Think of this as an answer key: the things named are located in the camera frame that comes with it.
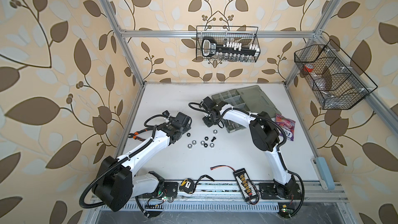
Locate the wire basket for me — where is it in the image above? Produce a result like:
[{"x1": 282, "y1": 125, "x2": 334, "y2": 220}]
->
[
  {"x1": 195, "y1": 25, "x2": 261, "y2": 63},
  {"x1": 294, "y1": 40, "x2": 378, "y2": 110}
]

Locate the yellow black tape measure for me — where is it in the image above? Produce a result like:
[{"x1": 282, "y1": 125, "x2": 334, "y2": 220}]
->
[{"x1": 179, "y1": 178, "x2": 195, "y2": 195}]

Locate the grey compartment organizer box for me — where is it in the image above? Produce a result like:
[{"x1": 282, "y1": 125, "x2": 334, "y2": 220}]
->
[{"x1": 211, "y1": 86, "x2": 281, "y2": 118}]

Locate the black charger board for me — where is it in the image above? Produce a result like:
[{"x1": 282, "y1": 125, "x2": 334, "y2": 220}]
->
[{"x1": 233, "y1": 168, "x2": 260, "y2": 205}]

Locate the center wire basket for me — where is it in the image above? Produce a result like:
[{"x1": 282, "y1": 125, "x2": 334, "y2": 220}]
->
[{"x1": 195, "y1": 25, "x2": 261, "y2": 63}]

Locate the right wire basket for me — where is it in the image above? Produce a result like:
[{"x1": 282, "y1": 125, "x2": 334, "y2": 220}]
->
[{"x1": 294, "y1": 40, "x2": 378, "y2": 110}]

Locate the red black cable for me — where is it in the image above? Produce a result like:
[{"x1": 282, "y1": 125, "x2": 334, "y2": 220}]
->
[{"x1": 210, "y1": 164, "x2": 236, "y2": 172}]

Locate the socket set holder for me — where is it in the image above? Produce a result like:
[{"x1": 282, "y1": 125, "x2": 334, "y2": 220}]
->
[{"x1": 199, "y1": 37, "x2": 260, "y2": 58}]

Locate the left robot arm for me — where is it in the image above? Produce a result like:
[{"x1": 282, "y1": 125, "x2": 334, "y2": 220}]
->
[{"x1": 79, "y1": 111, "x2": 192, "y2": 212}]

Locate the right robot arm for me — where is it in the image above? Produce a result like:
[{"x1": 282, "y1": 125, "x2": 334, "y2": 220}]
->
[{"x1": 199, "y1": 97, "x2": 305, "y2": 200}]

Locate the pink candy bag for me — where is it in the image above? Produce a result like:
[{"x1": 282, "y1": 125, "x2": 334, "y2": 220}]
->
[{"x1": 275, "y1": 114, "x2": 295, "y2": 142}]

